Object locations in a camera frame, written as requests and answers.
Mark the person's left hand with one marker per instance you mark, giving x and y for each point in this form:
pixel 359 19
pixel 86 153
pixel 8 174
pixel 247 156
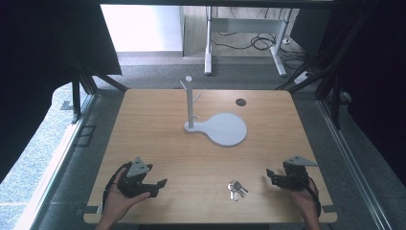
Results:
pixel 116 204

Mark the black curtain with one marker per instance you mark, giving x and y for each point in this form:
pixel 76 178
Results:
pixel 373 80
pixel 38 64

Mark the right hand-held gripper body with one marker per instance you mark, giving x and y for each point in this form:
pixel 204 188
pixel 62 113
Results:
pixel 297 177

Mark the aluminium rail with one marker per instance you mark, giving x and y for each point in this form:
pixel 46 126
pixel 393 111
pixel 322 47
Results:
pixel 54 172
pixel 354 166

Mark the white cabinet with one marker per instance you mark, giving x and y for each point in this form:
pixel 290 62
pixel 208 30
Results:
pixel 143 28

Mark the white key stand with tray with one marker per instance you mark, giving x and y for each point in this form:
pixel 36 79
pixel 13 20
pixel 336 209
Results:
pixel 223 129

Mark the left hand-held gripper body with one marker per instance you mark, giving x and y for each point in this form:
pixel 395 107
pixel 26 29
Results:
pixel 134 185

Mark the white-legged desk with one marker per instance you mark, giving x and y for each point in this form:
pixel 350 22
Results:
pixel 245 25

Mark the black round table grommet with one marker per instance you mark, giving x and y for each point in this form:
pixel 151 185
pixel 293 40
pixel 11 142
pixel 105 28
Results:
pixel 240 102

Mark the bunch of silver keys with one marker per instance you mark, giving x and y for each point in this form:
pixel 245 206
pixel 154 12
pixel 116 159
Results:
pixel 236 190

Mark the person's right hand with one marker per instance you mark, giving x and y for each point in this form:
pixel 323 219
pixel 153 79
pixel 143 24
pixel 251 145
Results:
pixel 303 201

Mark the white power strip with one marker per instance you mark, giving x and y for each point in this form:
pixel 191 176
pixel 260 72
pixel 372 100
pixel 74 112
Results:
pixel 301 77

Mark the black metal stand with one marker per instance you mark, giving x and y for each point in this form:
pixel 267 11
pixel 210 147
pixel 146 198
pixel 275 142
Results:
pixel 76 96
pixel 335 96

